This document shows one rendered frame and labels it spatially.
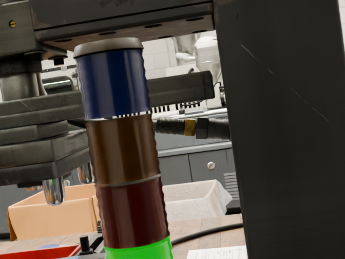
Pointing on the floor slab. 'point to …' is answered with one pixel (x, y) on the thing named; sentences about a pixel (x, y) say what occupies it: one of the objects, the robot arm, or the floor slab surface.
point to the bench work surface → (211, 243)
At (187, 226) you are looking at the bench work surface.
